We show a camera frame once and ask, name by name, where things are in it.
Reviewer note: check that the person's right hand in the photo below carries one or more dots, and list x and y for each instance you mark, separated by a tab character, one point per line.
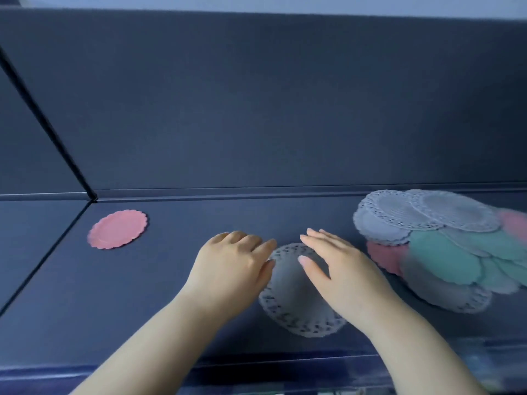
354	283

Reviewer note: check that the person's left hand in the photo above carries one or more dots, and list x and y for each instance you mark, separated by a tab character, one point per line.
230	275

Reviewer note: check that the mixed pile of coasters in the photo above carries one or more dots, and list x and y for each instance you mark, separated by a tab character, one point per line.
444	255

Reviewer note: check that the person's left forearm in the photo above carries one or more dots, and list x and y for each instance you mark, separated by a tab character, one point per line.
156	349

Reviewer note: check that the person's right forearm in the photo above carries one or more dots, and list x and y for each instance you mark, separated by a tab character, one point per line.
420	357

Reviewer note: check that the black slotted shelf upright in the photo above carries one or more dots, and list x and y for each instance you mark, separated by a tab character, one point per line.
48	128

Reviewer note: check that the clear shelf edge rail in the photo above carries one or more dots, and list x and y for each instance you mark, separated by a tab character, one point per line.
288	374

